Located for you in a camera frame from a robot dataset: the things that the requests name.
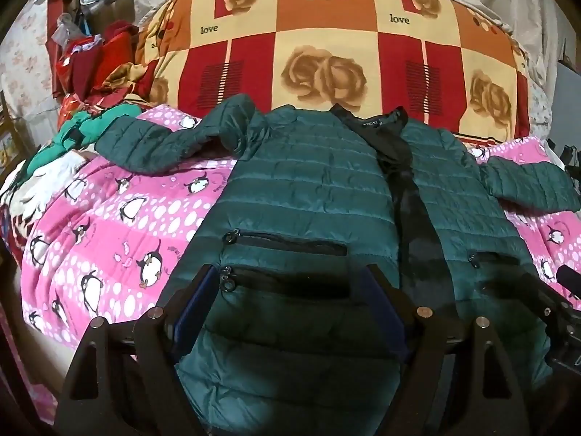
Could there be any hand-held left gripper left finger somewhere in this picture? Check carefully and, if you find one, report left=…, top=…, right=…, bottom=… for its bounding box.
left=57, top=264, right=221, bottom=436

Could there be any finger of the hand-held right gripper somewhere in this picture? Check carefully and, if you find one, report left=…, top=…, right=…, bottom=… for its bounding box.
left=556, top=264, right=581, bottom=303

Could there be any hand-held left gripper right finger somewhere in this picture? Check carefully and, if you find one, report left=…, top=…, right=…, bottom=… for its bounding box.
left=358, top=263, right=531, bottom=436

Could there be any dark green puffer jacket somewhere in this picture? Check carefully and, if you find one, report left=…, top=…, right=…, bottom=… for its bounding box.
left=95, top=93, right=581, bottom=436

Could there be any red clothes pile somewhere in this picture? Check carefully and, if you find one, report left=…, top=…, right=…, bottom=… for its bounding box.
left=53, top=20, right=153, bottom=106

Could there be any pink penguin print blanket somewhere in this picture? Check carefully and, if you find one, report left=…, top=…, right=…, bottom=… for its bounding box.
left=20, top=104, right=581, bottom=350

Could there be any black tripod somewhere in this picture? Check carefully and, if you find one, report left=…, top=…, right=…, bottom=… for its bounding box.
left=547, top=140, right=581, bottom=179

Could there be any white cloth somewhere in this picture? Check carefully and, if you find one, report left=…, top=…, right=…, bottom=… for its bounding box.
left=0, top=150, right=88, bottom=219

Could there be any green garment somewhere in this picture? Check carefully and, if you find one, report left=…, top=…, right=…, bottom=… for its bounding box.
left=26, top=104, right=142, bottom=179

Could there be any red orange rose checkered quilt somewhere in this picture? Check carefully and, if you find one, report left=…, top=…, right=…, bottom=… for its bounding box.
left=136, top=0, right=533, bottom=146

